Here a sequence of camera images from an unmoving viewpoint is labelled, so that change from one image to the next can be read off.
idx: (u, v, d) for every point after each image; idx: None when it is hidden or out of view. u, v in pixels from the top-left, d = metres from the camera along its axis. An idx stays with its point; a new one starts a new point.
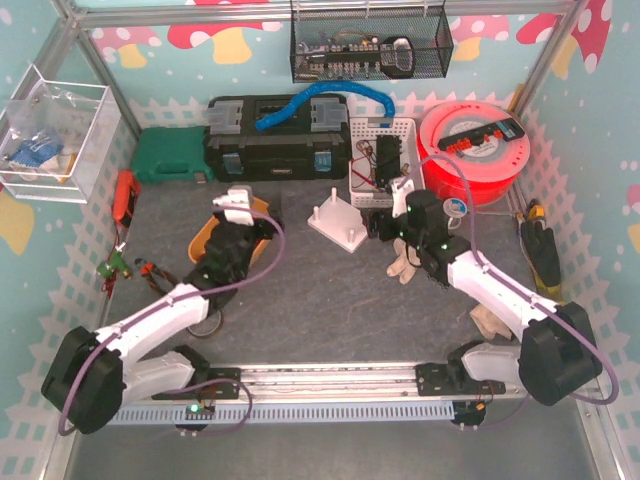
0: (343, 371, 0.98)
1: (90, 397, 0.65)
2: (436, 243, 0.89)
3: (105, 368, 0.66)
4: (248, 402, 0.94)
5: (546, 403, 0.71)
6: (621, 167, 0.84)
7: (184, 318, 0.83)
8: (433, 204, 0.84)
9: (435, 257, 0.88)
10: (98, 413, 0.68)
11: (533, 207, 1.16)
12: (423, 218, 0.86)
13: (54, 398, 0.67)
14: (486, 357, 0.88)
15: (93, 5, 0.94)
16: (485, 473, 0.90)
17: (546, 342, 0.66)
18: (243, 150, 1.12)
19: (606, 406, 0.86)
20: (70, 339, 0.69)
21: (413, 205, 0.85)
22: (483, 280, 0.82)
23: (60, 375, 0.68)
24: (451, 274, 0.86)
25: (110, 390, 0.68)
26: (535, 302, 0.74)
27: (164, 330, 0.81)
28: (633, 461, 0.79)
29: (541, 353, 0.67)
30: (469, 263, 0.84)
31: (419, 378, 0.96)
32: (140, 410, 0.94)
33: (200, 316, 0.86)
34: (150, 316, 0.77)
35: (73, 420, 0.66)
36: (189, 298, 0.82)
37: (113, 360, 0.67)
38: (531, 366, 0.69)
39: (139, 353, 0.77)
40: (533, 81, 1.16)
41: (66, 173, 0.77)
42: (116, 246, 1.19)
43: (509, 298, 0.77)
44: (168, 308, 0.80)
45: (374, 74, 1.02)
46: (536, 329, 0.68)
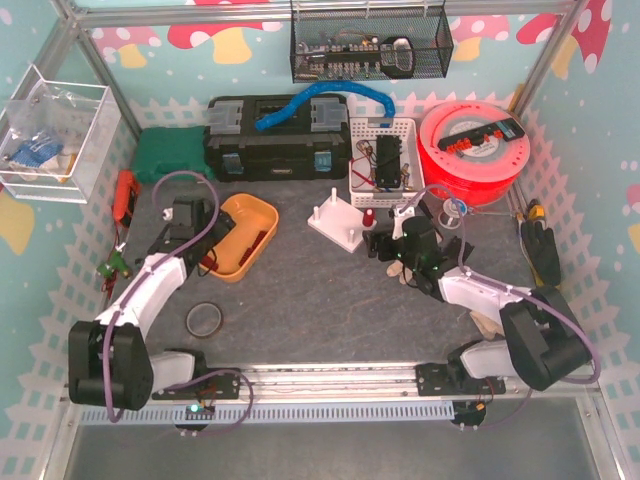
0: (343, 371, 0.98)
1: (126, 373, 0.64)
2: (430, 265, 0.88)
3: (128, 340, 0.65)
4: (248, 402, 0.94)
5: (538, 390, 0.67)
6: (621, 167, 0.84)
7: (169, 280, 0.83)
8: (428, 230, 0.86)
9: (429, 278, 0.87)
10: (139, 388, 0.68)
11: (533, 207, 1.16)
12: (417, 243, 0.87)
13: (90, 395, 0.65)
14: (483, 353, 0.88)
15: (93, 5, 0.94)
16: (485, 472, 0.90)
17: (523, 321, 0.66)
18: (243, 150, 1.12)
19: (606, 406, 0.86)
20: (75, 337, 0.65)
21: (408, 230, 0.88)
22: (467, 283, 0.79)
23: (83, 372, 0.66)
24: (444, 290, 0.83)
25: (139, 360, 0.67)
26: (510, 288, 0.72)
27: (156, 297, 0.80)
28: (632, 460, 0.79)
29: (521, 331, 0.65)
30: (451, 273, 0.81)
31: (419, 378, 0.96)
32: (140, 409, 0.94)
33: (182, 275, 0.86)
34: (138, 288, 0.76)
35: (119, 403, 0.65)
36: (165, 261, 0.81)
37: (131, 332, 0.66)
38: (517, 350, 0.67)
39: (144, 324, 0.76)
40: (533, 81, 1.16)
41: (66, 174, 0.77)
42: (116, 246, 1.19)
43: (490, 291, 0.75)
44: (151, 277, 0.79)
45: (374, 74, 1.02)
46: (513, 307, 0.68)
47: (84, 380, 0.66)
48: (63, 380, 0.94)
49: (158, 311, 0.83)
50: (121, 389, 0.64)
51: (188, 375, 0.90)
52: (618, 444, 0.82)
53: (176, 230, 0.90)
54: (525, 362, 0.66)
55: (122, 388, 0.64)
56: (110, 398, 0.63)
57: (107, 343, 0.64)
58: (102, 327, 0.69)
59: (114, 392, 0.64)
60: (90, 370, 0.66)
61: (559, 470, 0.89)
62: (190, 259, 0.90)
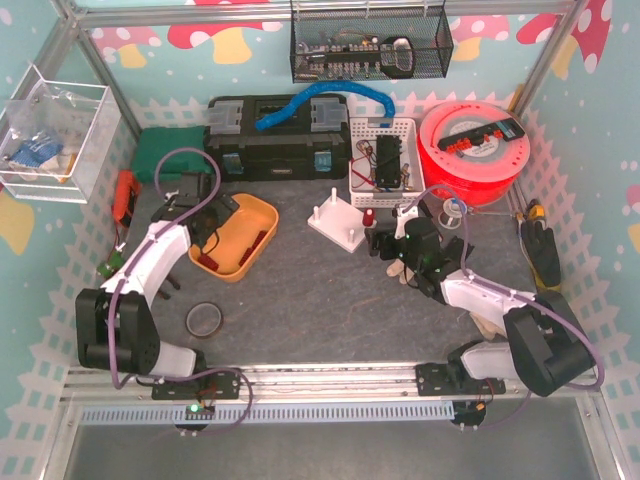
0: (343, 371, 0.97)
1: (134, 340, 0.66)
2: (432, 267, 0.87)
3: (133, 307, 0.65)
4: (247, 402, 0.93)
5: (542, 395, 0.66)
6: (621, 167, 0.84)
7: (173, 248, 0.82)
8: (430, 231, 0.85)
9: (431, 282, 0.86)
10: (145, 353, 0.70)
11: (533, 207, 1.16)
12: (419, 245, 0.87)
13: (98, 360, 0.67)
14: (483, 354, 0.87)
15: (93, 5, 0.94)
16: (485, 473, 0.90)
17: (526, 326, 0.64)
18: (243, 150, 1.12)
19: (605, 405, 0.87)
20: (82, 304, 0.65)
21: (411, 232, 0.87)
22: (470, 288, 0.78)
23: (91, 338, 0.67)
24: (447, 292, 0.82)
25: (145, 326, 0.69)
26: (514, 293, 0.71)
27: (161, 266, 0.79)
28: (632, 460, 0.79)
29: (524, 336, 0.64)
30: (454, 275, 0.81)
31: (419, 378, 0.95)
32: (140, 409, 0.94)
33: (186, 244, 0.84)
34: (142, 256, 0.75)
35: (127, 368, 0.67)
36: (168, 229, 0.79)
37: (136, 299, 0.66)
38: (519, 355, 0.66)
39: (148, 293, 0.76)
40: (533, 81, 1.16)
41: (66, 173, 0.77)
42: (116, 245, 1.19)
43: (494, 296, 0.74)
44: (155, 245, 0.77)
45: (373, 74, 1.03)
46: (516, 313, 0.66)
47: (92, 346, 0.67)
48: (63, 379, 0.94)
49: (165, 278, 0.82)
50: (129, 355, 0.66)
51: (188, 370, 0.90)
52: (618, 444, 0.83)
53: (181, 199, 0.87)
54: (529, 367, 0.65)
55: (130, 354, 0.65)
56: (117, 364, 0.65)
57: (113, 310, 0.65)
58: (108, 293, 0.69)
59: (121, 357, 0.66)
60: (97, 335, 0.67)
61: (560, 470, 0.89)
62: (193, 226, 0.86)
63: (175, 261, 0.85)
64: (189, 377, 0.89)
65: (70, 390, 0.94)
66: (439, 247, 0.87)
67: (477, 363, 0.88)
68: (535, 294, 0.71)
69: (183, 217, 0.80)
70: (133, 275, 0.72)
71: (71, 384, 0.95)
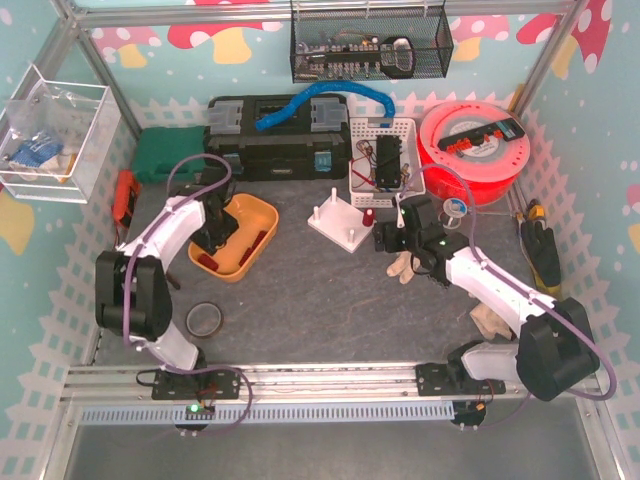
0: (343, 371, 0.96)
1: (149, 302, 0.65)
2: (433, 240, 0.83)
3: (150, 269, 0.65)
4: (247, 402, 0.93)
5: (545, 399, 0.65)
6: (621, 167, 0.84)
7: (189, 223, 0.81)
8: (423, 203, 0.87)
9: (433, 254, 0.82)
10: (159, 320, 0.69)
11: (533, 207, 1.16)
12: (416, 218, 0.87)
13: (113, 323, 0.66)
14: (486, 358, 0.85)
15: (93, 5, 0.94)
16: (484, 473, 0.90)
17: (545, 338, 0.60)
18: (243, 150, 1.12)
19: (605, 405, 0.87)
20: (101, 265, 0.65)
21: (405, 207, 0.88)
22: (480, 276, 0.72)
23: (107, 298, 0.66)
24: (450, 271, 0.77)
25: (160, 292, 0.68)
26: (533, 297, 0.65)
27: (177, 237, 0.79)
28: (633, 461, 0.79)
29: (540, 348, 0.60)
30: (464, 256, 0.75)
31: (419, 378, 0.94)
32: (140, 410, 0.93)
33: (202, 220, 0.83)
34: (158, 227, 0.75)
35: (141, 331, 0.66)
36: (185, 203, 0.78)
37: (152, 262, 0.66)
38: (528, 361, 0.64)
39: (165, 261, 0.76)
40: (533, 81, 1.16)
41: (67, 174, 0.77)
42: (116, 245, 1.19)
43: (507, 295, 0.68)
44: (171, 218, 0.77)
45: (374, 74, 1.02)
46: (533, 323, 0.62)
47: (108, 307, 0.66)
48: (63, 379, 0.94)
49: (178, 251, 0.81)
50: (143, 318, 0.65)
51: (190, 364, 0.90)
52: (618, 445, 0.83)
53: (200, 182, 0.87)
54: (536, 373, 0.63)
55: (144, 317, 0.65)
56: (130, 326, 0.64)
57: (130, 272, 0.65)
58: (126, 258, 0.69)
59: (134, 320, 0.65)
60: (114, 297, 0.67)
61: (560, 470, 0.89)
62: (210, 204, 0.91)
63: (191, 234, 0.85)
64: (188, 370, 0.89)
65: (70, 390, 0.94)
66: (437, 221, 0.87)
67: (478, 363, 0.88)
68: (553, 301, 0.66)
69: (200, 192, 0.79)
70: (150, 242, 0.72)
71: (71, 384, 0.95)
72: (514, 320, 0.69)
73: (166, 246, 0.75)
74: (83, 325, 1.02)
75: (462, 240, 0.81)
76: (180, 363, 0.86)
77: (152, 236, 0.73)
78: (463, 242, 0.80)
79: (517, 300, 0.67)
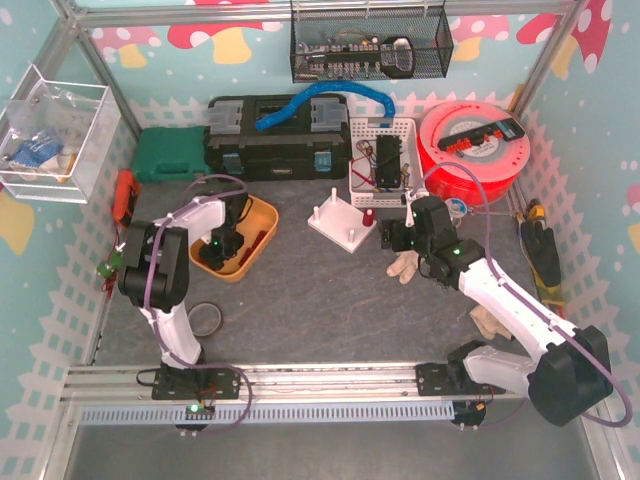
0: (343, 372, 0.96)
1: (172, 273, 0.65)
2: (445, 247, 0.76)
3: (177, 239, 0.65)
4: (247, 402, 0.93)
5: (555, 424, 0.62)
6: (621, 167, 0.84)
7: (210, 218, 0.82)
8: (439, 206, 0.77)
9: (446, 262, 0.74)
10: (177, 292, 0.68)
11: (533, 207, 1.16)
12: (428, 222, 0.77)
13: (134, 290, 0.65)
14: (493, 368, 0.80)
15: (93, 5, 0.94)
16: (484, 473, 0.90)
17: (566, 370, 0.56)
18: (243, 150, 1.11)
19: (605, 404, 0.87)
20: (132, 231, 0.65)
21: (418, 210, 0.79)
22: (497, 294, 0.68)
23: (133, 263, 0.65)
24: (462, 283, 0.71)
25: (182, 263, 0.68)
26: (554, 324, 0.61)
27: (199, 225, 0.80)
28: (632, 460, 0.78)
29: (560, 379, 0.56)
30: (481, 268, 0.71)
31: (419, 378, 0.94)
32: (140, 410, 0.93)
33: (222, 221, 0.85)
34: (185, 212, 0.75)
35: (161, 300, 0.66)
36: (211, 199, 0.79)
37: (178, 232, 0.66)
38: (542, 388, 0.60)
39: None
40: (533, 81, 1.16)
41: (67, 174, 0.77)
42: (116, 245, 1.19)
43: (527, 319, 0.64)
44: (197, 208, 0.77)
45: (374, 74, 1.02)
46: (552, 352, 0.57)
47: (132, 273, 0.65)
48: (63, 379, 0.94)
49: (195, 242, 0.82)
50: (164, 287, 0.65)
51: (192, 359, 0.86)
52: (618, 444, 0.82)
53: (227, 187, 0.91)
54: (549, 401, 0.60)
55: (165, 286, 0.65)
56: (151, 293, 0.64)
57: (158, 241, 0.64)
58: (154, 228, 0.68)
59: (155, 288, 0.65)
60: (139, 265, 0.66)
61: (559, 468, 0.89)
62: (230, 209, 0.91)
63: (201, 235, 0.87)
64: (192, 365, 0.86)
65: (70, 390, 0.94)
66: (451, 225, 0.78)
67: (482, 370, 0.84)
68: (575, 330, 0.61)
69: (228, 193, 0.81)
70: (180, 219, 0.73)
71: (71, 384, 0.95)
72: (531, 350, 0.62)
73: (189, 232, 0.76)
74: (83, 326, 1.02)
75: (476, 248, 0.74)
76: (183, 353, 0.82)
77: (181, 215, 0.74)
78: (478, 252, 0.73)
79: (536, 326, 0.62)
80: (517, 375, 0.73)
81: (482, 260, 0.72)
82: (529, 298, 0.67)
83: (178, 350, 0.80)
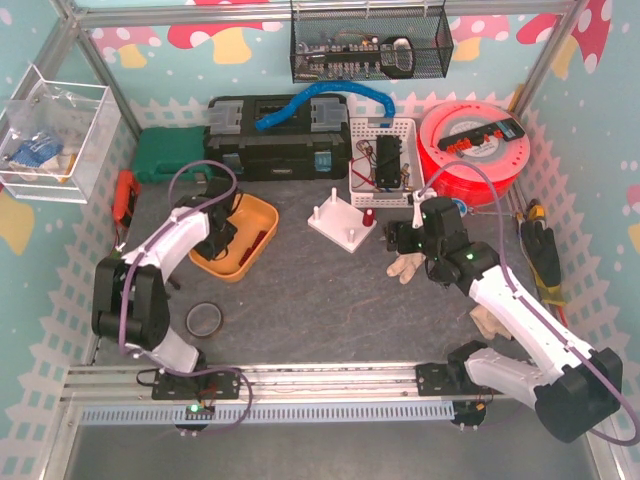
0: (343, 372, 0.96)
1: (145, 313, 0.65)
2: (457, 250, 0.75)
3: (149, 279, 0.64)
4: (247, 402, 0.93)
5: (560, 441, 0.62)
6: (622, 167, 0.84)
7: (192, 234, 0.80)
8: (450, 208, 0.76)
9: (457, 266, 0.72)
10: (155, 330, 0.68)
11: (533, 207, 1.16)
12: (438, 225, 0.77)
13: (108, 331, 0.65)
14: (494, 374, 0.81)
15: (93, 6, 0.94)
16: (484, 474, 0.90)
17: (580, 391, 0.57)
18: (243, 150, 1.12)
19: (612, 423, 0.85)
20: (101, 272, 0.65)
21: (427, 211, 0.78)
22: (513, 307, 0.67)
23: (105, 305, 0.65)
24: (474, 288, 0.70)
25: (158, 300, 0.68)
26: (570, 345, 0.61)
27: (179, 247, 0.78)
28: (632, 461, 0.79)
29: (573, 400, 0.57)
30: (498, 277, 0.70)
31: (419, 378, 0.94)
32: (140, 410, 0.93)
33: (206, 232, 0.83)
34: (162, 237, 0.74)
35: (136, 341, 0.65)
36: (190, 213, 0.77)
37: (152, 271, 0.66)
38: (551, 406, 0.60)
39: (166, 270, 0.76)
40: (533, 81, 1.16)
41: (67, 174, 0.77)
42: (116, 245, 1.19)
43: (541, 336, 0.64)
44: (176, 228, 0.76)
45: (374, 74, 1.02)
46: (568, 375, 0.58)
47: (104, 315, 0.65)
48: (63, 379, 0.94)
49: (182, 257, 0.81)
50: (138, 328, 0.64)
51: (188, 367, 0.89)
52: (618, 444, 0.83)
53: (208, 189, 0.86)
54: (555, 417, 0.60)
55: (140, 327, 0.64)
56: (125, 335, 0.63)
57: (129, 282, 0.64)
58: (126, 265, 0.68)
59: (130, 329, 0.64)
60: (112, 306, 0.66)
61: (559, 470, 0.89)
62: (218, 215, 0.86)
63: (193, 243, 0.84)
64: (188, 372, 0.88)
65: (70, 390, 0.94)
66: (461, 226, 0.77)
67: (482, 373, 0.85)
68: (591, 353, 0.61)
69: (207, 203, 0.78)
70: (152, 251, 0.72)
71: (71, 383, 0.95)
72: (544, 368, 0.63)
73: (169, 255, 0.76)
74: (83, 326, 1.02)
75: (490, 252, 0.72)
76: (180, 365, 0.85)
77: (155, 245, 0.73)
78: (492, 257, 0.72)
79: (552, 345, 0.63)
80: (521, 384, 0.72)
81: (497, 268, 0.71)
82: (545, 314, 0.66)
83: (172, 364, 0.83)
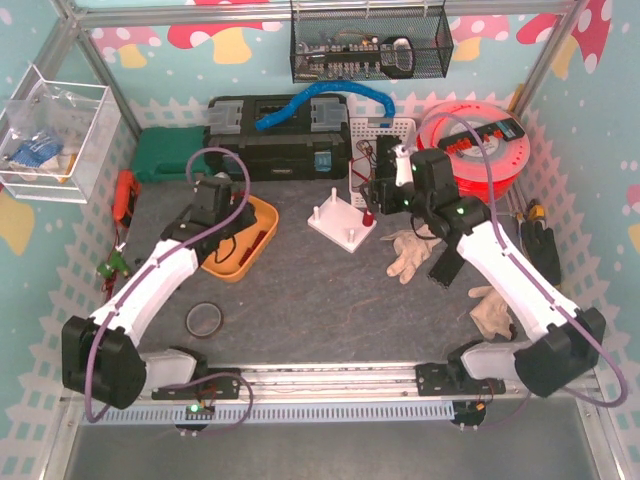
0: (343, 371, 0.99)
1: (111, 381, 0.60)
2: (447, 204, 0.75)
3: (115, 348, 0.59)
4: (248, 402, 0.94)
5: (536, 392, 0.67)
6: (622, 167, 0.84)
7: (177, 276, 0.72)
8: (442, 159, 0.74)
9: (447, 222, 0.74)
10: (127, 387, 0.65)
11: (533, 207, 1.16)
12: (429, 177, 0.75)
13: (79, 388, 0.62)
14: (485, 358, 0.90)
15: (93, 6, 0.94)
16: (484, 474, 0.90)
17: (563, 349, 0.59)
18: (243, 150, 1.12)
19: (612, 423, 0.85)
20: (68, 334, 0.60)
21: (418, 163, 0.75)
22: (503, 265, 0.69)
23: (73, 366, 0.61)
24: (462, 246, 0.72)
25: (128, 361, 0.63)
26: (556, 304, 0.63)
27: (162, 293, 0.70)
28: (633, 460, 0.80)
29: (554, 357, 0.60)
30: (488, 234, 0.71)
31: (419, 378, 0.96)
32: (141, 410, 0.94)
33: (193, 268, 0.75)
34: (139, 284, 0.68)
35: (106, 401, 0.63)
36: (171, 253, 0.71)
37: (122, 338, 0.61)
38: (531, 361, 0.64)
39: (147, 321, 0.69)
40: (533, 81, 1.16)
41: (66, 174, 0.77)
42: (116, 246, 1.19)
43: (529, 295, 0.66)
44: (156, 271, 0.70)
45: (373, 74, 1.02)
46: (553, 333, 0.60)
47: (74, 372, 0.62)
48: None
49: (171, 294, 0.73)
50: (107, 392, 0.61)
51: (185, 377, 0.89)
52: (618, 444, 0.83)
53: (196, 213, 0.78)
54: (536, 372, 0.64)
55: (108, 392, 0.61)
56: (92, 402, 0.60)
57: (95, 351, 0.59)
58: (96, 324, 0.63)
59: (99, 392, 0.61)
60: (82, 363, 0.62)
61: (560, 469, 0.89)
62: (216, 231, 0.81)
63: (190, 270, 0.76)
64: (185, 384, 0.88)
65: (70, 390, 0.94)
66: (453, 180, 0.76)
67: (478, 364, 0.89)
68: (576, 311, 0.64)
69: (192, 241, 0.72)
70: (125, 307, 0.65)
71: None
72: (528, 325, 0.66)
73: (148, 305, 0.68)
74: None
75: (480, 208, 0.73)
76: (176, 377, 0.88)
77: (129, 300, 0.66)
78: (482, 212, 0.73)
79: (539, 303, 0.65)
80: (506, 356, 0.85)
81: (486, 224, 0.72)
82: (532, 272, 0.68)
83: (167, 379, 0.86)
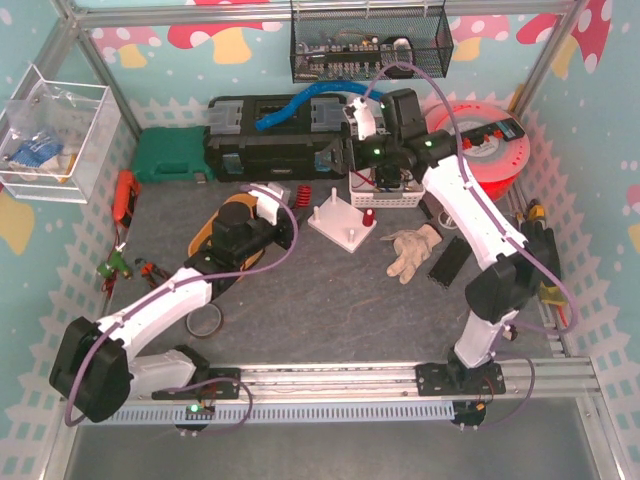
0: (343, 371, 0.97)
1: (94, 390, 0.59)
2: (414, 138, 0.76)
3: (109, 359, 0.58)
4: (248, 402, 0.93)
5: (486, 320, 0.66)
6: (621, 166, 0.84)
7: (188, 304, 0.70)
8: (407, 97, 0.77)
9: (415, 154, 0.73)
10: (111, 398, 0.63)
11: (533, 207, 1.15)
12: (396, 112, 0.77)
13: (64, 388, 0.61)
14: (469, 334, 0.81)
15: (94, 6, 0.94)
16: (484, 473, 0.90)
17: (508, 277, 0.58)
18: (243, 150, 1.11)
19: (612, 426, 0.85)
20: (70, 332, 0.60)
21: (384, 101, 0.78)
22: (461, 197, 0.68)
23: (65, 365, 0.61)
24: (428, 179, 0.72)
25: (117, 377, 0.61)
26: (508, 234, 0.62)
27: (167, 319, 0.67)
28: (632, 461, 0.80)
29: (500, 284, 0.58)
30: (452, 168, 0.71)
31: (419, 378, 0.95)
32: (140, 410, 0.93)
33: (205, 300, 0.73)
34: (149, 303, 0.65)
35: (83, 409, 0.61)
36: (192, 281, 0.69)
37: (118, 350, 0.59)
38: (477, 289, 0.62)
39: (144, 343, 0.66)
40: (533, 81, 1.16)
41: (66, 173, 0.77)
42: (116, 245, 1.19)
43: (483, 226, 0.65)
44: (170, 295, 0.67)
45: (373, 74, 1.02)
46: (500, 261, 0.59)
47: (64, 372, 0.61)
48: None
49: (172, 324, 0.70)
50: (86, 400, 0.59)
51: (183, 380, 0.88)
52: (617, 444, 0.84)
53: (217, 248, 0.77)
54: (483, 302, 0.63)
55: (88, 399, 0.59)
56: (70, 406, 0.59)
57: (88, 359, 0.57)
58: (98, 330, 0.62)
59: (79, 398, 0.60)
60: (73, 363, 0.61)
61: (559, 469, 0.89)
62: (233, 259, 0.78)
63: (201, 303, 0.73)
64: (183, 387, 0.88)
65: None
66: (419, 116, 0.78)
67: (471, 356, 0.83)
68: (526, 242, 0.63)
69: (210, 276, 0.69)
70: (131, 321, 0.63)
71: None
72: (479, 255, 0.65)
73: (150, 328, 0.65)
74: None
75: (448, 142, 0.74)
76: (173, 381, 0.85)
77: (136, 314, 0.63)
78: (450, 146, 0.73)
79: (491, 234, 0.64)
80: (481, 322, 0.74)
81: (451, 157, 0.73)
82: (489, 206, 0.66)
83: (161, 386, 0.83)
